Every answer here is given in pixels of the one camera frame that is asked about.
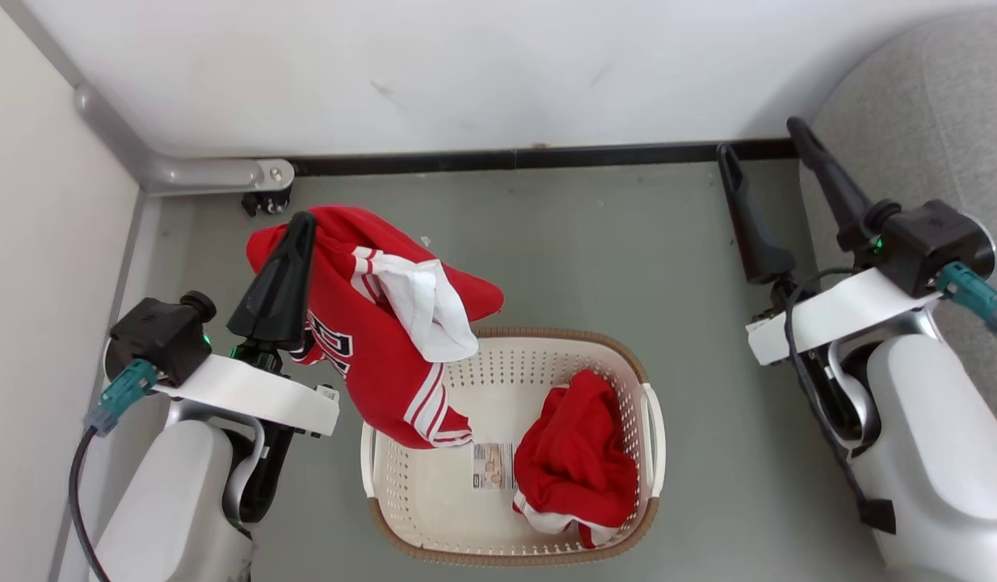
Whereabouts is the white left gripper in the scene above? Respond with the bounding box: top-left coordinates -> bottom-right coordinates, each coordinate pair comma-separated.
154,212 -> 340,438

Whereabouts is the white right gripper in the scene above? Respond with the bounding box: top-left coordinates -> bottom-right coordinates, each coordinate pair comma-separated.
717,117 -> 945,366

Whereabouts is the red white printed jersey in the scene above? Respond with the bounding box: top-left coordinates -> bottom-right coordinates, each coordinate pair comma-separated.
246,205 -> 506,450

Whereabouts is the plain red garment white hem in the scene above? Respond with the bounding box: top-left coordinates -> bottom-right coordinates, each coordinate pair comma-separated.
512,369 -> 639,549

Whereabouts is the cream perforated laundry basket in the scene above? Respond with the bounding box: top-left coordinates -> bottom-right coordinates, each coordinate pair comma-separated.
360,327 -> 667,567

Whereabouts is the small black caster wheel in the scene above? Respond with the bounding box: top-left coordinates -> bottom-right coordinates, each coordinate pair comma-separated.
241,188 -> 294,217

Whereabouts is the grey fabric sofa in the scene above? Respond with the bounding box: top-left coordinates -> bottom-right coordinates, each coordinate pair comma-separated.
799,6 -> 997,445

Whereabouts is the black baseboard strip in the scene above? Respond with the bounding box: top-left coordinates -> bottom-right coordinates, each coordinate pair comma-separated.
288,139 -> 798,177

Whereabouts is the paper label sticker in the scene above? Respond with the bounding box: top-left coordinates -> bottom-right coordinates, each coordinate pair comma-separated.
472,442 -> 516,491

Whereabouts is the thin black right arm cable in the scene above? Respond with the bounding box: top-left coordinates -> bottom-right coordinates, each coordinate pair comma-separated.
784,268 -> 898,535

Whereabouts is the grey metal frame rail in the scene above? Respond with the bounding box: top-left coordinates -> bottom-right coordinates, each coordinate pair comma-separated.
0,0 -> 296,197

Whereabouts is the left cable with teal connector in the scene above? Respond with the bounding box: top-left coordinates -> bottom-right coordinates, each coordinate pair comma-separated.
69,360 -> 159,582

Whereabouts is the cable with teal connector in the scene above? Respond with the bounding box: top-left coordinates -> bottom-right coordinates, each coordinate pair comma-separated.
936,261 -> 997,338
69,360 -> 159,582

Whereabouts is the right cable with teal connector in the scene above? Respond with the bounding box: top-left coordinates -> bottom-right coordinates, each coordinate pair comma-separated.
936,261 -> 997,338

